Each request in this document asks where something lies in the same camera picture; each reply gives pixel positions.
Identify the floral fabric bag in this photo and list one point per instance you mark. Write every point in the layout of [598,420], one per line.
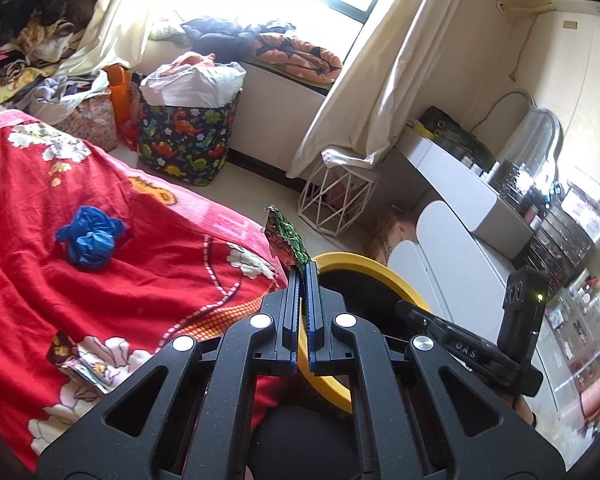
[92,122]

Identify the dinosaur print storage basket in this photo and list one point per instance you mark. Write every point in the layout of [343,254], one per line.
[185,140]

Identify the pile of clothes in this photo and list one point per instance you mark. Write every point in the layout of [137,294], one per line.
[35,15]

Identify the navy jacket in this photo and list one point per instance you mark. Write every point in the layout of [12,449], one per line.
[220,35]

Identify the pink silver wrapper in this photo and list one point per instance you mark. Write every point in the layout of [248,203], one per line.
[87,372]

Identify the cardboard box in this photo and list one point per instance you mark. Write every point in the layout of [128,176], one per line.
[387,240]

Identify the clear cosmetics organizer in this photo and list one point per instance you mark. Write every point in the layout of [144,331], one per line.
[575,225]

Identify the orange bag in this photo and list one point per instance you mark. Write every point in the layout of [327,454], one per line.
[117,90]

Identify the ornate framed mirror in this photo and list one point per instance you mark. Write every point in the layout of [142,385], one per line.
[535,140]

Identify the dark cloth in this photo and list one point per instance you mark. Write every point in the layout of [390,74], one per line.
[300,440]

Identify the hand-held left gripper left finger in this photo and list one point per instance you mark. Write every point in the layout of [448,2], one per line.
[295,320]

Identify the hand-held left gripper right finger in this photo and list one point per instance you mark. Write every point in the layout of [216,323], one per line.
[311,310]

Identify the cream curtain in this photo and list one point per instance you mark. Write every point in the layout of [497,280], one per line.
[380,75]
[110,15]

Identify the lilac cloth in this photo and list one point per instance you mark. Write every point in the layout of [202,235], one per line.
[65,95]

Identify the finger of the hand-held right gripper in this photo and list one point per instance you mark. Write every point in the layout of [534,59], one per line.
[417,315]

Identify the blue plastic bag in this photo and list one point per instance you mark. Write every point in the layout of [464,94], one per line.
[90,240]

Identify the yellow-rimmed trash bin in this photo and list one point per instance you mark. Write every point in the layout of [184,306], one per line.
[365,265]

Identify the orange cloth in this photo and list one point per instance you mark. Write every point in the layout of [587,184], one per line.
[192,61]

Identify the red floral blanket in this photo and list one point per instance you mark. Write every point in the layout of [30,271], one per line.
[130,285]

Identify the orange patterned blanket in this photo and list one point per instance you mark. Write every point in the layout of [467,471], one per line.
[300,57]

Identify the green snack wrapper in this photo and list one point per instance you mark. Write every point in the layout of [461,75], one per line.
[287,232]

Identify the white desk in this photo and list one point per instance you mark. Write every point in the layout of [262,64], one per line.
[455,175]

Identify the white plastic bag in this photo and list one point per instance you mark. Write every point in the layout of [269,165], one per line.
[195,85]

